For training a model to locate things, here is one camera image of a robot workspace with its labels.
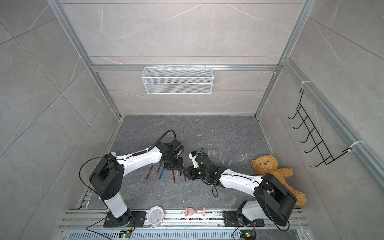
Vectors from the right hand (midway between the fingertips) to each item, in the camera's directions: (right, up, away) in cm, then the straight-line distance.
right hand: (186, 172), depth 82 cm
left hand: (-2, +2, +5) cm, 6 cm away
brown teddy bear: (+46, +5, 0) cm, 46 cm away
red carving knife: (-24, -2, +8) cm, 25 cm away
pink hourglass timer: (+3, -17, -9) cm, 19 cm away
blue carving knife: (-16, -3, +8) cm, 18 cm away
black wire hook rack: (+61, +16, -17) cm, 66 cm away
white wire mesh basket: (-7, +58, +19) cm, 61 cm away
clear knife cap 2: (+28, +4, +13) cm, 31 cm away
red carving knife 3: (-8, -4, +6) cm, 11 cm away
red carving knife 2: (-18, 0, +10) cm, 20 cm away
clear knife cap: (+23, +4, +13) cm, 27 cm away
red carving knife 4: (-1, +3, -2) cm, 4 cm away
